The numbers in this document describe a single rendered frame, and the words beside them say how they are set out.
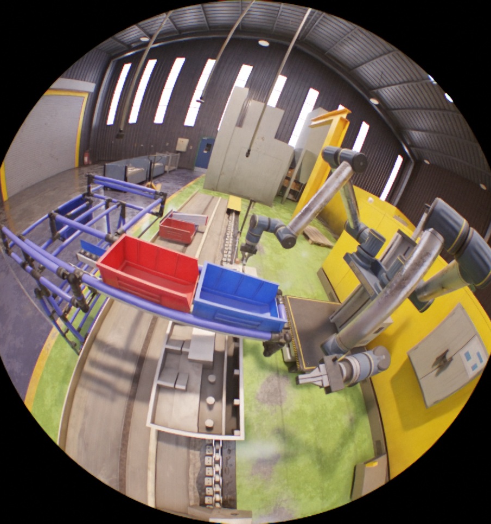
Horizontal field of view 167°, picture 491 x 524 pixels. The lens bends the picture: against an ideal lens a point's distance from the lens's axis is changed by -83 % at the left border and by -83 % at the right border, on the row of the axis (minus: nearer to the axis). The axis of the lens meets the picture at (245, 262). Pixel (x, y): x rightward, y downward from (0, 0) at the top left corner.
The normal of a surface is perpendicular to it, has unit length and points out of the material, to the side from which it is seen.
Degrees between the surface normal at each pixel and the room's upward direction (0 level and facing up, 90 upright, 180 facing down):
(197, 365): 10
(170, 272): 88
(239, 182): 90
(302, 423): 0
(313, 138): 90
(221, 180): 90
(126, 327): 0
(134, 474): 0
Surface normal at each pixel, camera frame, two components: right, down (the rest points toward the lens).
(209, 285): 0.04, 0.57
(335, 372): 0.14, -0.79
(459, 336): -0.95, -0.23
